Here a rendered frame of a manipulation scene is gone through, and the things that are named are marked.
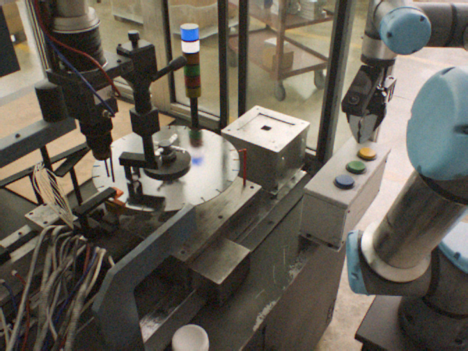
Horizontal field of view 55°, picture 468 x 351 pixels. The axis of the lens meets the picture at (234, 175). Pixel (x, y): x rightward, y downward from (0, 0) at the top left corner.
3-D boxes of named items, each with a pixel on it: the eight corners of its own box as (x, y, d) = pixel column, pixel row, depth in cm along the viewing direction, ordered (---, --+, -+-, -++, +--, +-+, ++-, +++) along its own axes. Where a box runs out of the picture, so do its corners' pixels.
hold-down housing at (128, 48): (150, 123, 92) (138, 24, 80) (165, 132, 89) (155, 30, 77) (127, 134, 89) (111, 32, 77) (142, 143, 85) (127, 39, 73)
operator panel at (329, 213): (343, 179, 130) (352, 134, 121) (380, 192, 125) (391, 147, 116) (297, 235, 112) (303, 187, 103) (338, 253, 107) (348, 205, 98)
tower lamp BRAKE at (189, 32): (189, 33, 118) (188, 22, 116) (202, 37, 116) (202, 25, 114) (177, 38, 115) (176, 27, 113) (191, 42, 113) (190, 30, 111)
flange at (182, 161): (135, 175, 98) (134, 166, 96) (150, 147, 107) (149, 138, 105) (185, 179, 97) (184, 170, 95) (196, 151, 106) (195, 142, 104)
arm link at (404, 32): (460, 13, 72) (439, -7, 81) (390, 12, 73) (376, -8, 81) (446, 60, 77) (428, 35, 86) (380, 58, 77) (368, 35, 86)
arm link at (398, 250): (420, 306, 85) (639, 140, 38) (340, 302, 85) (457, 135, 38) (411, 246, 91) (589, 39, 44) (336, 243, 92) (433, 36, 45)
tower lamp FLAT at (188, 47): (189, 45, 120) (189, 34, 118) (203, 49, 118) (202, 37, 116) (178, 51, 117) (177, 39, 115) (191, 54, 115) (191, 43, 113)
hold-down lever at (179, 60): (164, 62, 86) (163, 48, 84) (189, 69, 83) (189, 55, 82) (134, 76, 81) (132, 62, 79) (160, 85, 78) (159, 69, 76)
